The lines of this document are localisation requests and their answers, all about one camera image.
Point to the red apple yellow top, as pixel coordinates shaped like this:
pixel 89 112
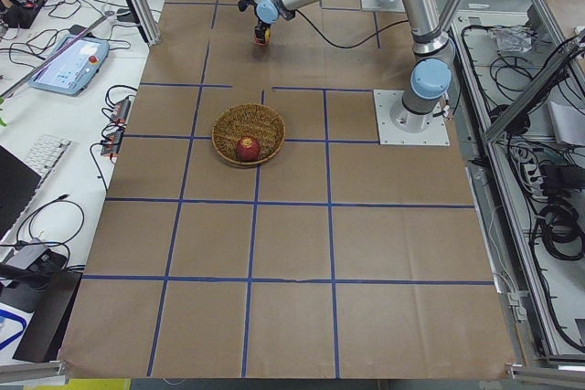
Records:
pixel 262 36

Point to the blue teach pendant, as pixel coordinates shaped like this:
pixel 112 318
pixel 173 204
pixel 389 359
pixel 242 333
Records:
pixel 72 71

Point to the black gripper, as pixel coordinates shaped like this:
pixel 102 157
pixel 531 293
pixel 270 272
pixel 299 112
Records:
pixel 261 26

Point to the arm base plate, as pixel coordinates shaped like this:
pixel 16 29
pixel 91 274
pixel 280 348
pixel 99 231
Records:
pixel 397 126
pixel 394 6

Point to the dark red apple in basket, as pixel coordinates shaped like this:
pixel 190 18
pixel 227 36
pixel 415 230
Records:
pixel 248 149

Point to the white keyboard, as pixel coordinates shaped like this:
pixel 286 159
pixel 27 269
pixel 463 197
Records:
pixel 45 155

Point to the woven wicker basket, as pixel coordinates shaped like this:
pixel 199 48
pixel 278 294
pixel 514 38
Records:
pixel 249 119

